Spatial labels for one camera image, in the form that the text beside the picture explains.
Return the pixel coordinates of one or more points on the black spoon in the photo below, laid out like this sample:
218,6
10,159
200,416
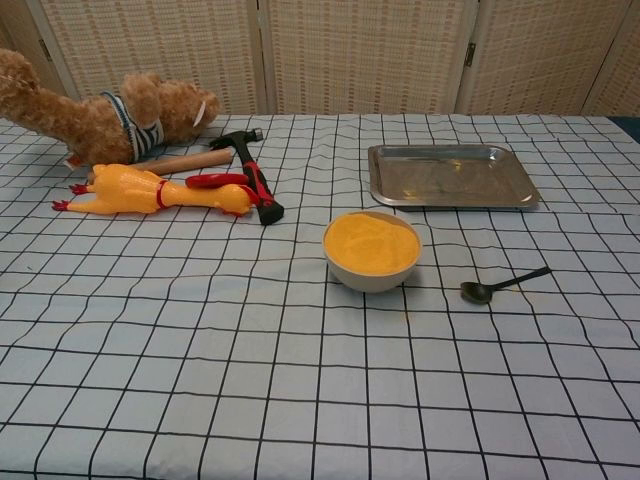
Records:
475,293

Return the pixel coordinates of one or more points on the yellow bowl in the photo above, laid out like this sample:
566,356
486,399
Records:
370,283

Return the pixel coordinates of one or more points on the stainless steel tray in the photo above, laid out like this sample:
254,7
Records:
450,175

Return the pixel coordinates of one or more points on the black red claw hammer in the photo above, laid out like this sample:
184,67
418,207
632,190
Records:
258,181

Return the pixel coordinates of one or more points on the wooden rolling pin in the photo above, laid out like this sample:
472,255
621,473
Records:
200,161

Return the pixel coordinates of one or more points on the blue checked tablecloth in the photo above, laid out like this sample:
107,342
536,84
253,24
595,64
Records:
200,350

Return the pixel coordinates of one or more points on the beige woven folding screen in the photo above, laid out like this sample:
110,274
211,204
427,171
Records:
360,55

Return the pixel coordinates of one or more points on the yellow rubber chicken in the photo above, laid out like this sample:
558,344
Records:
125,187

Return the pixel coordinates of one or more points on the brown teddy bear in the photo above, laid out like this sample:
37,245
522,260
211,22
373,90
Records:
95,125

